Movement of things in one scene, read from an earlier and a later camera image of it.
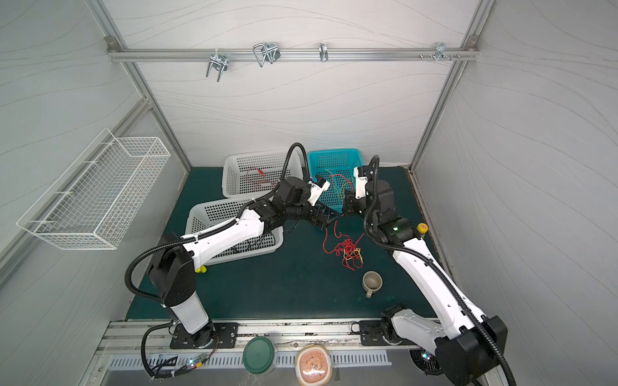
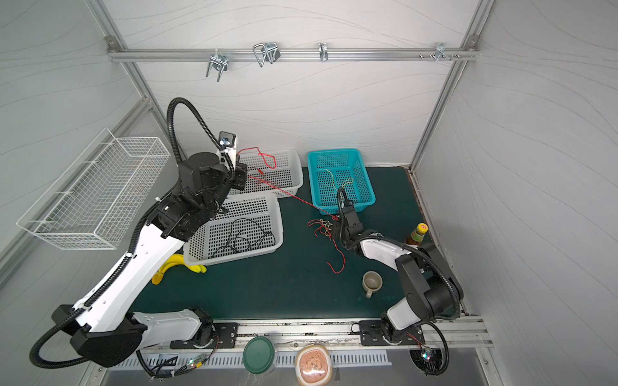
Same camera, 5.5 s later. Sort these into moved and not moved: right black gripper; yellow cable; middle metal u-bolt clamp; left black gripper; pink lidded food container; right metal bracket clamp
Moved: right black gripper; left black gripper
Not moved: yellow cable; middle metal u-bolt clamp; right metal bracket clamp; pink lidded food container
